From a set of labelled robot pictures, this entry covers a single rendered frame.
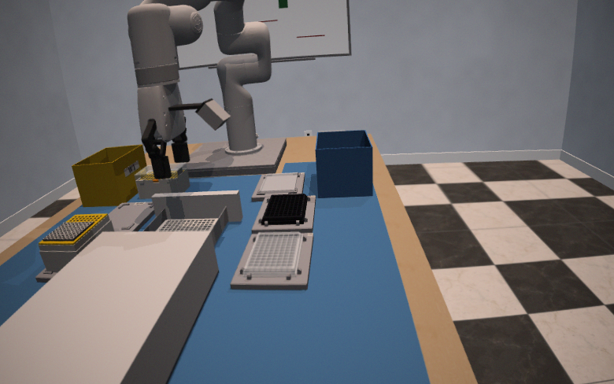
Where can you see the blue flat mat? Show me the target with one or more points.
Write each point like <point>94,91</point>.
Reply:
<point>353,325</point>

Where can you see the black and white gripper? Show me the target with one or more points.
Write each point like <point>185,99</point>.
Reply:
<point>154,117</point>

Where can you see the olive-brown open-top box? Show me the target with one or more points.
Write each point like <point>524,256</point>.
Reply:
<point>112,182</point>

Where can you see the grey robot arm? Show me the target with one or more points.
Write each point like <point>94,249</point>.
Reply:
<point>156,29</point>

